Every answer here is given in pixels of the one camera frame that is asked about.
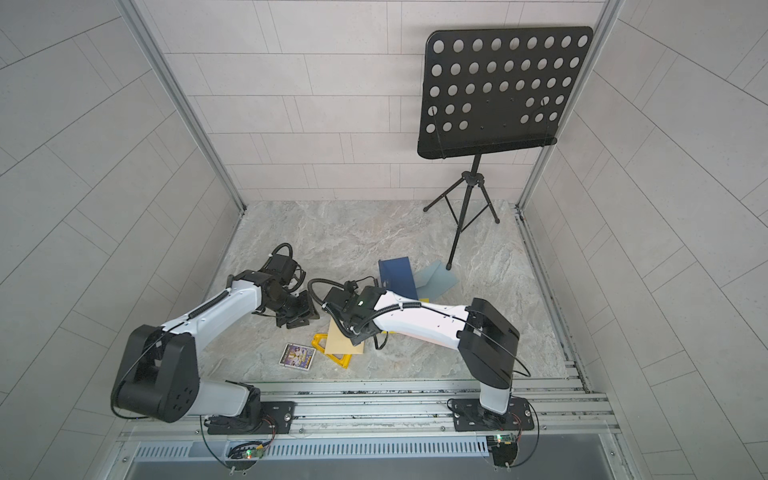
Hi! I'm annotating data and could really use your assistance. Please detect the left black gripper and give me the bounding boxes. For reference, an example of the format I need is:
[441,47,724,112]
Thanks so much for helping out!
[267,288,326,327]

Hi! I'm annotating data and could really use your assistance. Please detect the navy blue envelope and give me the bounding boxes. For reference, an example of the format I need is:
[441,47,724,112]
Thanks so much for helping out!
[378,257,418,300]

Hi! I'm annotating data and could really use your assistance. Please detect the kraft tan envelope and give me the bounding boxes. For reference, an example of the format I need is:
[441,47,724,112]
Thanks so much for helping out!
[325,320,364,356]

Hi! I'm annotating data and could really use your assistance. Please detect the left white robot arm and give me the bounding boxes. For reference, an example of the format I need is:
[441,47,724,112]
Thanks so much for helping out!
[110,270,319,423]

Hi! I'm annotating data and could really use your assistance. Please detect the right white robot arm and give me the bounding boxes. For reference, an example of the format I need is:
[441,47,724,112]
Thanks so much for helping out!
[313,286,520,415]

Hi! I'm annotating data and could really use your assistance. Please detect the light teal envelope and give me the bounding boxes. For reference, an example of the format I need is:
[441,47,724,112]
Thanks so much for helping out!
[414,261,459,302]

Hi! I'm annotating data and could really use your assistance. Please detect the colourful picture card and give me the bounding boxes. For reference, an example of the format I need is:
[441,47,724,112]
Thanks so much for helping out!
[279,343,317,371]

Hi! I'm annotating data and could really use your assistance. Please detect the yellow triangle ruler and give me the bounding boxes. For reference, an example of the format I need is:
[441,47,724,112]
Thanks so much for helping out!
[311,332,354,368]

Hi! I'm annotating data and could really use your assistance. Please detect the left circuit board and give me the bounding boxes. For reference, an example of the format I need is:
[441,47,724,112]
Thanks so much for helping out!
[227,441,270,461]

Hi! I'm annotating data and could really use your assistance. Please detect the circuit board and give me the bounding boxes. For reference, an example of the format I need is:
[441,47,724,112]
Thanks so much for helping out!
[227,441,270,461]
[485,434,520,469]

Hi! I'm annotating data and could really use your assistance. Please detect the right circuit board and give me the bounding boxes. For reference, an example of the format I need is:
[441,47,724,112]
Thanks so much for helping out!
[485,434,520,469]

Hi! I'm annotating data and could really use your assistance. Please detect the black perforated music stand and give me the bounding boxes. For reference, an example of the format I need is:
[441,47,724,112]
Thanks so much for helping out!
[417,26,595,236]

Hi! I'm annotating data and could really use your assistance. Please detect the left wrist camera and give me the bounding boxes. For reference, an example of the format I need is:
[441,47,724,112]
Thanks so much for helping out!
[260,254,298,285]

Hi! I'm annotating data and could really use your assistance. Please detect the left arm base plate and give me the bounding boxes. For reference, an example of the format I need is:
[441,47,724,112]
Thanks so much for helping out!
[203,401,296,435]

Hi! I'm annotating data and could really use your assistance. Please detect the aluminium rail frame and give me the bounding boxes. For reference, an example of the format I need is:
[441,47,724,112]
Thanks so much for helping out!
[116,376,619,445]

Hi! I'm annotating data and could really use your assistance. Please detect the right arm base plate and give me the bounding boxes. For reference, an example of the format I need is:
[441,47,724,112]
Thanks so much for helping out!
[446,396,536,432]

